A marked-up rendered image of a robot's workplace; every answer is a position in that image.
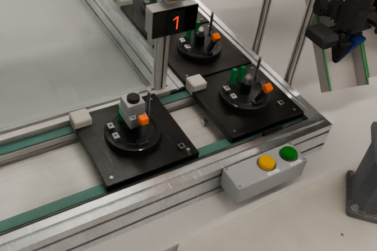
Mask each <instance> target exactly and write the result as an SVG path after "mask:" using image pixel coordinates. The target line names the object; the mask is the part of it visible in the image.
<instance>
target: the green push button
mask: <svg viewBox="0 0 377 251"><path fill-rule="evenodd" d="M281 155H282V157H283V158H284V159H286V160H294V159H295V158H296V157H297V151H296V150H295V149H294V148H293V147H291V146H285V147H283V148H282V150H281Z"/></svg>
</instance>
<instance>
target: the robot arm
mask: <svg viewBox="0 0 377 251"><path fill-rule="evenodd" d="M374 1H375V0H315V2H314V5H313V13H314V14H317V15H318V16H326V17H331V18H330V21H331V22H333V23H335V26H331V27H327V26H325V25H324V24H323V23H319V24H315V25H311V26H308V27H307V28H306V31H305V36H306V37H308V38H309V39H310V40H311V41H312V42H314V43H315V44H316V45H317V46H319V47H320V48H321V49H323V50H324V49H328V48H332V61H333V62H334V63H338V62H339V61H340V60H341V59H343V58H344V57H345V56H346V55H347V54H348V53H349V52H351V51H352V50H354V48H356V47H357V46H358V45H360V44H361V43H362V42H364V41H365V40H366V38H365V37H364V36H362V33H363V32H362V31H364V30H367V29H370V28H372V26H374V27H375V30H374V33H375V34H377V13H376V12H375V10H376V7H375V6H373V4H374Z"/></svg>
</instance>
